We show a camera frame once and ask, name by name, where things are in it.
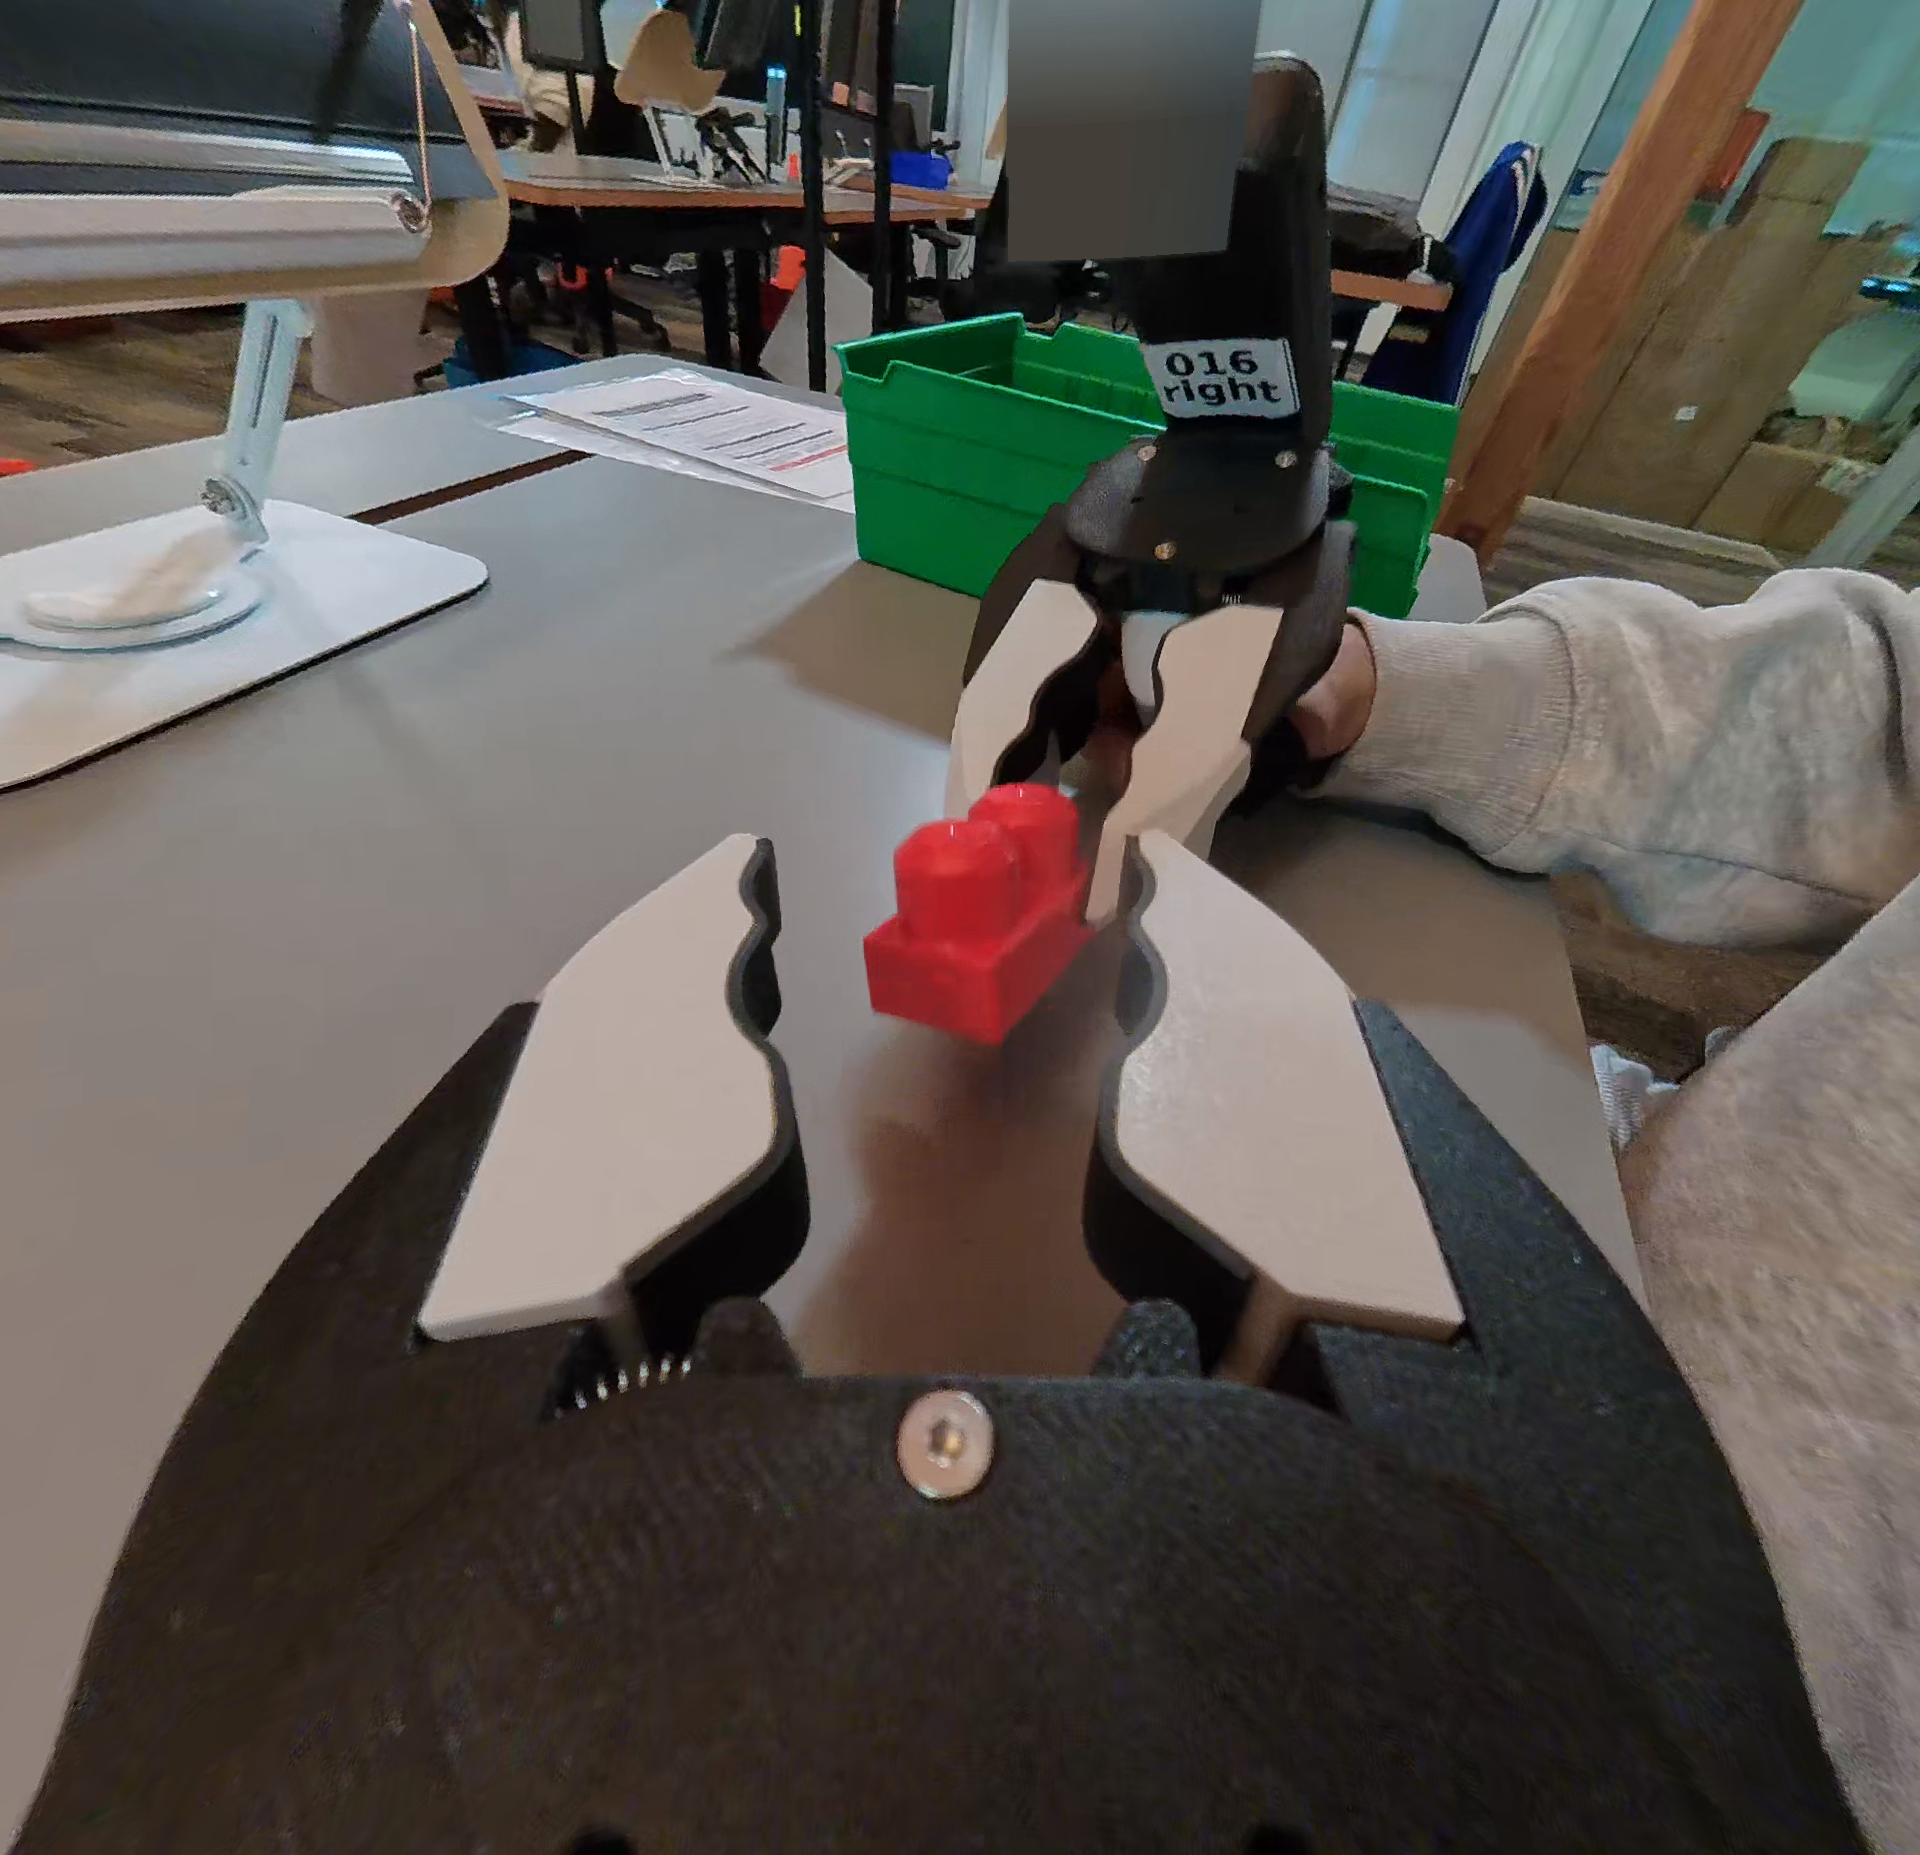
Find black bag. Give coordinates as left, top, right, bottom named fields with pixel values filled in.
left=1328, top=181, right=1455, bottom=295

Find blue jacket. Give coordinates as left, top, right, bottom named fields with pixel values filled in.
left=1361, top=142, right=1552, bottom=405

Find background wooden-edged desk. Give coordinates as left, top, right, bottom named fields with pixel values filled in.
left=495, top=147, right=999, bottom=386

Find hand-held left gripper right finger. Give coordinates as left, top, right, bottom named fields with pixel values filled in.
left=1080, top=831, right=1470, bottom=1387

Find red toy brick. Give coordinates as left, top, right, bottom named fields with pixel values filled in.
left=863, top=783, right=1091, bottom=1047

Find green plastic bin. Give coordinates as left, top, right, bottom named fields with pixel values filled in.
left=833, top=313, right=1461, bottom=620

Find black stand pole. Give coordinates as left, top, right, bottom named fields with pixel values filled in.
left=795, top=0, right=842, bottom=386

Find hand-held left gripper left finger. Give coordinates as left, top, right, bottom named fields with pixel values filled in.
left=416, top=832, right=814, bottom=1370

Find person's right hand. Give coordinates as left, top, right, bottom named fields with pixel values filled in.
left=1291, top=615, right=1381, bottom=765

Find cardboard-framed computer monitor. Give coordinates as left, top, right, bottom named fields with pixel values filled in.
left=0, top=0, right=508, bottom=330

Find grey desk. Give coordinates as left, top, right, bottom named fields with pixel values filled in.
left=0, top=351, right=1654, bottom=1855

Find person's right forearm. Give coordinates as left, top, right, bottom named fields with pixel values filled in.
left=1318, top=566, right=1920, bottom=953

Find stack of cardboard boxes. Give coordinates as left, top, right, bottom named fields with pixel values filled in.
left=1641, top=131, right=1920, bottom=567

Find printed paper sheets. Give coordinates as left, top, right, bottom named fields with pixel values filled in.
left=495, top=368, right=859, bottom=510

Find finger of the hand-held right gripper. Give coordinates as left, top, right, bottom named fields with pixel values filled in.
left=946, top=584, right=1127, bottom=822
left=1077, top=606, right=1294, bottom=931

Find wooden post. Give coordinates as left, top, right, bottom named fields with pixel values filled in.
left=1436, top=0, right=1840, bottom=567

